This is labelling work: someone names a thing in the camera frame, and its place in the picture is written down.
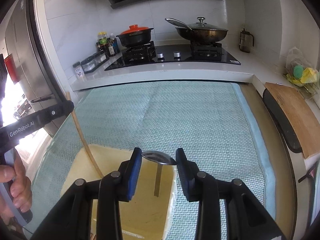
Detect black tray under board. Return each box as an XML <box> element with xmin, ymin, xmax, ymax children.
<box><xmin>263</xmin><ymin>89</ymin><xmax>302</xmax><ymax>153</ymax></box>

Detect large steel spoon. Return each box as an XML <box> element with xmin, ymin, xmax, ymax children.
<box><xmin>142</xmin><ymin>150</ymin><xmax>176</xmax><ymax>197</ymax></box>

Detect person's left hand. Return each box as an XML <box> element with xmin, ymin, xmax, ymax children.
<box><xmin>1</xmin><ymin>149</ymin><xmax>32</xmax><ymax>213</ymax></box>

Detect black wok with glass lid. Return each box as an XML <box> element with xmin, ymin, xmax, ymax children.
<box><xmin>165</xmin><ymin>17</ymin><xmax>228</xmax><ymax>43</ymax></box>

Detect white spice jar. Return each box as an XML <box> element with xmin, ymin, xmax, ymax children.
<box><xmin>73</xmin><ymin>62</ymin><xmax>85</xmax><ymax>79</ymax></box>

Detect teal woven table mat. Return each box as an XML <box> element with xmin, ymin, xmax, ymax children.
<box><xmin>26</xmin><ymin>81</ymin><xmax>276</xmax><ymax>239</ymax></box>

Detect sauce bottles group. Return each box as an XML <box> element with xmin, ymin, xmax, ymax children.
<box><xmin>98</xmin><ymin>31</ymin><xmax>117</xmax><ymax>57</ymax></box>

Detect dark french press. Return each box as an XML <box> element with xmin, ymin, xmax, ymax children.
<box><xmin>239</xmin><ymin>28</ymin><xmax>255</xmax><ymax>53</ymax></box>

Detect wooden cutting board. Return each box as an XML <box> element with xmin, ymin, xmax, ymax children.
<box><xmin>265</xmin><ymin>82</ymin><xmax>319</xmax><ymax>159</ymax></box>

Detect plastic bags on rack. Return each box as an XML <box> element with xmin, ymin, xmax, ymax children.
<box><xmin>285</xmin><ymin>47</ymin><xmax>319</xmax><ymax>100</ymax></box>

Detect black gas stove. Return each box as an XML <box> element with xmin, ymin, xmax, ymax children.
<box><xmin>105</xmin><ymin>41</ymin><xmax>241</xmax><ymax>71</ymax></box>

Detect clear seasoning box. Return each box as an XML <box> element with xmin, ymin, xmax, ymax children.
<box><xmin>80</xmin><ymin>51</ymin><xmax>110</xmax><ymax>74</ymax></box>

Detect grey refrigerator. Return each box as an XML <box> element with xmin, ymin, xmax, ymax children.
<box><xmin>4</xmin><ymin>0</ymin><xmax>66</xmax><ymax>111</ymax></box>

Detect wooden chopstick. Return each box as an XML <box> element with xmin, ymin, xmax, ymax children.
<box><xmin>65</xmin><ymin>91</ymin><xmax>104</xmax><ymax>179</ymax></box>

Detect black clay pot orange lid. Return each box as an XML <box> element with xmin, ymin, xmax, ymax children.
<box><xmin>117</xmin><ymin>24</ymin><xmax>153</xmax><ymax>48</ymax></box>

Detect cream utensil holder box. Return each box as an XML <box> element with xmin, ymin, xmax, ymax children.
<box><xmin>60</xmin><ymin>144</ymin><xmax>177</xmax><ymax>239</ymax></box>

